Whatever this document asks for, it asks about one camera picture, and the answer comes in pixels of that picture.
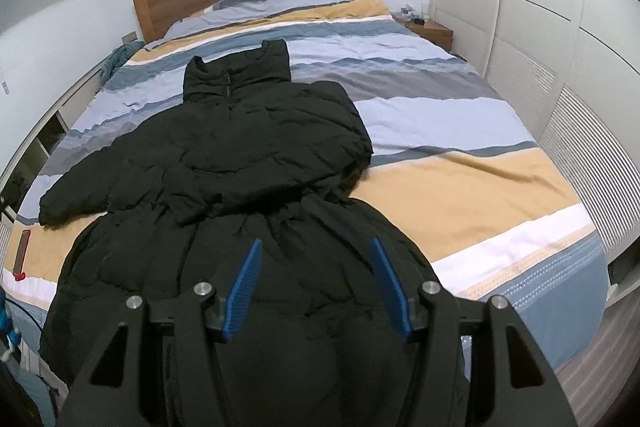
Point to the dark bar with red end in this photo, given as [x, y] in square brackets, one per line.
[23, 252]

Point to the blue plastic object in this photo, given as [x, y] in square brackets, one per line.
[6, 322]

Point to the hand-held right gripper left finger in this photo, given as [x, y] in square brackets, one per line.
[242, 292]

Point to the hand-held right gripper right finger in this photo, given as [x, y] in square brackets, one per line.
[392, 292]

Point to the wooden nightstand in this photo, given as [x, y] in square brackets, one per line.
[435, 32]

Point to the striped duvet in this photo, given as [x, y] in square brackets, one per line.
[450, 122]

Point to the brown wall switch panel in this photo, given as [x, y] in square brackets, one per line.
[130, 37]

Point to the white low shelf unit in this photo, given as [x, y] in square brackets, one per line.
[50, 112]

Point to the small bottles cluster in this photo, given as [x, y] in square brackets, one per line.
[412, 14]

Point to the black puffer coat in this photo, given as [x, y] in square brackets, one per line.
[235, 167]

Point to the light blue striped pillow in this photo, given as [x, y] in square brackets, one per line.
[310, 2]

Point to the teal cloth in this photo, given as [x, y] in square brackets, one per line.
[117, 59]

